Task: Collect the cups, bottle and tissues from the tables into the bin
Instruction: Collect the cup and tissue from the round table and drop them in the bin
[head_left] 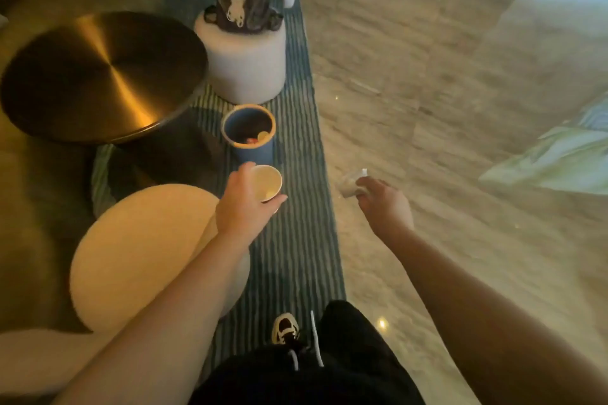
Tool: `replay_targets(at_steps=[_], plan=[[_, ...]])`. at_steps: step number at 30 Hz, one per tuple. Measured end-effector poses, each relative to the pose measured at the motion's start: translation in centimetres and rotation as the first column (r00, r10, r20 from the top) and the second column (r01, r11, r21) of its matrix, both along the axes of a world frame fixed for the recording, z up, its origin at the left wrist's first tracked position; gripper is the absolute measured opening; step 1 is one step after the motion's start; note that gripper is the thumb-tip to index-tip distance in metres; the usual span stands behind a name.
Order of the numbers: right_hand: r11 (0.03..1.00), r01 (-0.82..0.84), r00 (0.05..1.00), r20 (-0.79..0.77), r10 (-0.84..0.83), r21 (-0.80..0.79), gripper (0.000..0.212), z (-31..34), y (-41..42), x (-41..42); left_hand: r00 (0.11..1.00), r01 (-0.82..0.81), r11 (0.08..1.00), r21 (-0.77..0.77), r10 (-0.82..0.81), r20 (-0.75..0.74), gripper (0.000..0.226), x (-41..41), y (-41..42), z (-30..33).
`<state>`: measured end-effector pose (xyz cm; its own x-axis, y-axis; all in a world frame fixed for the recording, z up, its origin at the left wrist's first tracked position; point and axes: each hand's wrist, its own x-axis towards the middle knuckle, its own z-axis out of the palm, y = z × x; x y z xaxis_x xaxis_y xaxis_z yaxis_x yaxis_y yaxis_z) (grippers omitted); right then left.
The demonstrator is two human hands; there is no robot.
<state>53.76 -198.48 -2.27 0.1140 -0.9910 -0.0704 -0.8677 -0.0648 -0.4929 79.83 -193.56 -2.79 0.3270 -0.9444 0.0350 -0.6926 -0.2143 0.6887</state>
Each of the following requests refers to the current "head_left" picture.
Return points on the person's left hand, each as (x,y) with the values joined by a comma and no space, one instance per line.
(235,215)

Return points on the green white patterned cloth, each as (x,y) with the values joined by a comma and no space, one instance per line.
(555,158)

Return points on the person's right hand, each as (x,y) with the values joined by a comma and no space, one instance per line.
(387,212)

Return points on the blue striped rug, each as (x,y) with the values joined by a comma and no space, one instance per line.
(297,248)

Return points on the clear wrapper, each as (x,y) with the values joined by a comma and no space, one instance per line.
(351,182)

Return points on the person's right forearm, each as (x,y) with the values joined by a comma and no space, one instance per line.
(475,324)

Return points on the white paper cup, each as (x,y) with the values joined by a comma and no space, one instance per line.
(267,181)

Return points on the person's left forearm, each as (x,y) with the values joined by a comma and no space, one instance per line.
(166,328)

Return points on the person's black trousers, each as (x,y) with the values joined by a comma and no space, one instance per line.
(346,371)

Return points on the orange rubbish piece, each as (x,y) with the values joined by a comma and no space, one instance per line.
(262,136)

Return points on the round brushed metal side table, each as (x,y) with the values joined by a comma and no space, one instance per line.
(99,75)

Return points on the person's right fingers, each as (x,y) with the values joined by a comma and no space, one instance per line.
(366,193)

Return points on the blue bin with orange rim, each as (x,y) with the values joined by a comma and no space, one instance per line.
(249,148)

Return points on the black and white shoe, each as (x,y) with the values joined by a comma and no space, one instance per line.
(285,328)

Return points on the person's left thumb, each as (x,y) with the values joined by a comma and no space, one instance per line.
(275,203)

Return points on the white round pouf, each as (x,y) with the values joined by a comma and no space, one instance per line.
(137,253)

